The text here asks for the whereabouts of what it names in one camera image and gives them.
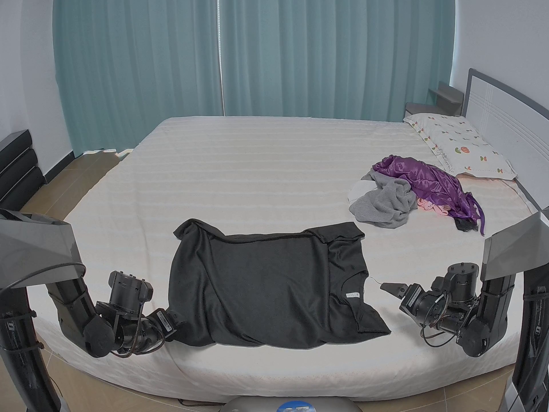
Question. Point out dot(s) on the black chest of drawers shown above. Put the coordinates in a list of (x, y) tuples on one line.
[(17, 170)]

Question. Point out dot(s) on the bed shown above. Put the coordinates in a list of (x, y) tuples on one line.
[(257, 178)]

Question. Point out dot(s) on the black T-shirt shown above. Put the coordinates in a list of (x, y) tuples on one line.
[(266, 290)]

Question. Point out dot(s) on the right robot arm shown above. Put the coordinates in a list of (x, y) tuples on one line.
[(514, 247)]

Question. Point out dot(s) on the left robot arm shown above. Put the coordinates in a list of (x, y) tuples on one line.
[(38, 243)]

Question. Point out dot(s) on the white garment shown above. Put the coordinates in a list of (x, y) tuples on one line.
[(358, 193)]

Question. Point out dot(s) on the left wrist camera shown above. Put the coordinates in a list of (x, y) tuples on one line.
[(146, 291)]

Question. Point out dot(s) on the pink garment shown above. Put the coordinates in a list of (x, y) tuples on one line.
[(429, 205)]

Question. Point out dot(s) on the purple garment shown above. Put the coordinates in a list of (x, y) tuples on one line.
[(433, 183)]

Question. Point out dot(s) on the white printed pillow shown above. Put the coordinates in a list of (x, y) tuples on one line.
[(459, 144)]

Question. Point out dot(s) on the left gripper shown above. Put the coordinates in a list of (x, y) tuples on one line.
[(165, 322)]

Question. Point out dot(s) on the small black garment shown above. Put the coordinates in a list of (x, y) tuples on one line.
[(466, 225)]

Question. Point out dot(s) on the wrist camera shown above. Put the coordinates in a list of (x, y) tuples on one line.
[(146, 291), (438, 284)]

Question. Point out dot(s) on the blue-green curtain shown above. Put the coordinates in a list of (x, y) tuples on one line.
[(137, 58), (334, 45)]

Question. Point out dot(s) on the grey garment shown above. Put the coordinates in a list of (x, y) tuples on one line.
[(386, 206)]

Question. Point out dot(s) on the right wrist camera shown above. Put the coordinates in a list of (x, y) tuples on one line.
[(438, 284)]

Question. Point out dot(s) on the grey bedside table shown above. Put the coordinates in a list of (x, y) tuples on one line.
[(437, 109)]

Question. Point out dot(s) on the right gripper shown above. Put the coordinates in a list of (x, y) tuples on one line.
[(414, 303)]

